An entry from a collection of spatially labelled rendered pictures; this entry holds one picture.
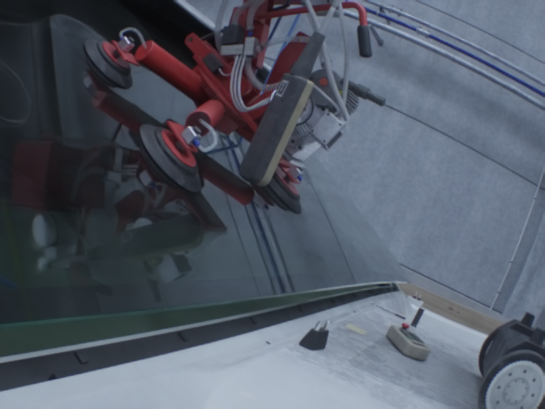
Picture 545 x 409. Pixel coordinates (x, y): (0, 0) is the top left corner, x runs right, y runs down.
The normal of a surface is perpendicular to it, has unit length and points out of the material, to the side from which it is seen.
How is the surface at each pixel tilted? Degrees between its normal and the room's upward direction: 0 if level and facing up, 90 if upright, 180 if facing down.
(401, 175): 90
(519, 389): 90
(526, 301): 90
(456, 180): 90
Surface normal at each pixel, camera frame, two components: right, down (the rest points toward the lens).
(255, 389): 0.31, -0.89
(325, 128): -0.17, -0.15
